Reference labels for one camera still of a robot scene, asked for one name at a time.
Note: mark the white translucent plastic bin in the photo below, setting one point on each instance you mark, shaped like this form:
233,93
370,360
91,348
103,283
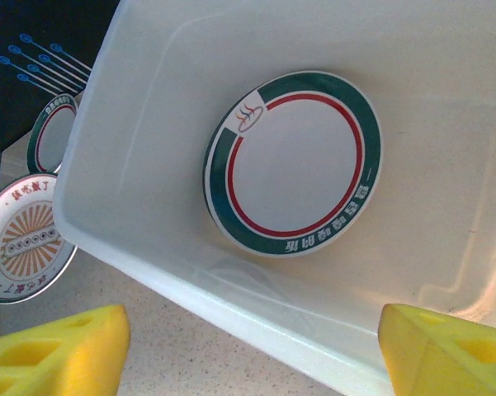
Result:
169,123

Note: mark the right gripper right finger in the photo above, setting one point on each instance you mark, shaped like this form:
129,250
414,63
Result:
445,359

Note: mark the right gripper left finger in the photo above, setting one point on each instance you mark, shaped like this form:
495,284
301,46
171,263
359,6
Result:
66,359

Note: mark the orange sunburst plate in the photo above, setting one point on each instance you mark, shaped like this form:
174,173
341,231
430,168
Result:
25,239

